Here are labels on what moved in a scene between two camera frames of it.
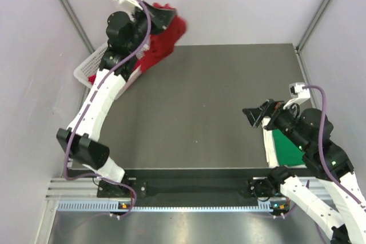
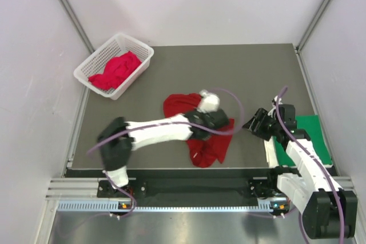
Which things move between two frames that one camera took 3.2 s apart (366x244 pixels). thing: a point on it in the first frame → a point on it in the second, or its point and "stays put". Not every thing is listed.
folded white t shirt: x=271 y=150 stays put
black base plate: x=195 y=186 stays put
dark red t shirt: x=163 y=42 → x=205 y=152
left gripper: x=159 y=18 → x=199 y=112
